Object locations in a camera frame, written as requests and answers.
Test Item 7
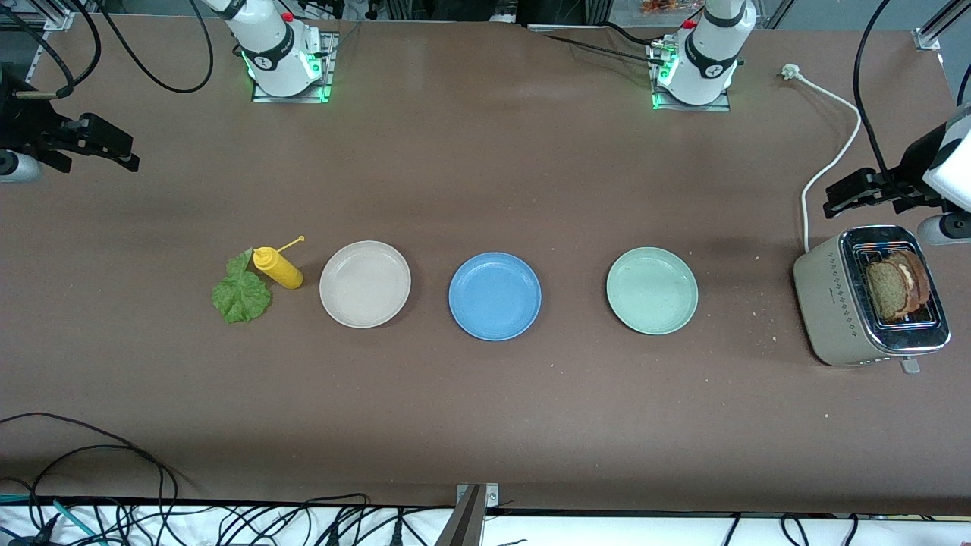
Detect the long looping black cable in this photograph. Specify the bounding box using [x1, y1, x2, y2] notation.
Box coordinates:
[0, 413, 180, 526]

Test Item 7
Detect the black base cable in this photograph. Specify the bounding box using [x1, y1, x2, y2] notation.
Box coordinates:
[542, 34, 668, 65]
[603, 21, 662, 48]

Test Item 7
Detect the yellow squeeze bottle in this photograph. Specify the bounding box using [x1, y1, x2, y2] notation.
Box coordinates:
[252, 236, 306, 290]

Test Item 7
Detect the aluminium frame post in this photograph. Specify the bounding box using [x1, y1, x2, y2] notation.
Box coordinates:
[436, 483, 500, 546]

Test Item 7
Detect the beige round plate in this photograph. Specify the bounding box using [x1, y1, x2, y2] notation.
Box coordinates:
[319, 240, 412, 329]

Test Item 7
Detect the blue round plate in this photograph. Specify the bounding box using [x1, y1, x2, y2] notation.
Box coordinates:
[448, 252, 542, 342]

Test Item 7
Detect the pale green round plate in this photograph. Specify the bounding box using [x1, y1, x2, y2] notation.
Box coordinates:
[606, 247, 699, 336]

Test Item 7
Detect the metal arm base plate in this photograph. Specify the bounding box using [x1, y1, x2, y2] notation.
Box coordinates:
[647, 42, 733, 112]
[250, 30, 336, 103]

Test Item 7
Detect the white bench panel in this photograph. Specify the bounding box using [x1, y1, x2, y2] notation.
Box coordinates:
[0, 502, 971, 546]

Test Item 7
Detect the green lettuce leaf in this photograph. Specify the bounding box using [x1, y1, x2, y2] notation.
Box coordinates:
[212, 248, 272, 325]

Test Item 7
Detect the brown bread slice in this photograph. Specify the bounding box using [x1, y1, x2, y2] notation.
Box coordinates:
[889, 251, 932, 313]
[866, 260, 911, 321]

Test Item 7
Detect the aluminium frame rail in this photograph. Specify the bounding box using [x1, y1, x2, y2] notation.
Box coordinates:
[0, 0, 77, 33]
[914, 0, 971, 51]

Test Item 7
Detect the white toaster power cable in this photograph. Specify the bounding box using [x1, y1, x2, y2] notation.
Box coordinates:
[781, 64, 863, 255]

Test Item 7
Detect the teal cable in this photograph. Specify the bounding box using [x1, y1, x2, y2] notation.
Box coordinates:
[0, 494, 103, 545]

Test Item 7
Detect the beige chrome toaster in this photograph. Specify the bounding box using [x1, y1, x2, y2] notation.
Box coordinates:
[793, 224, 951, 375]

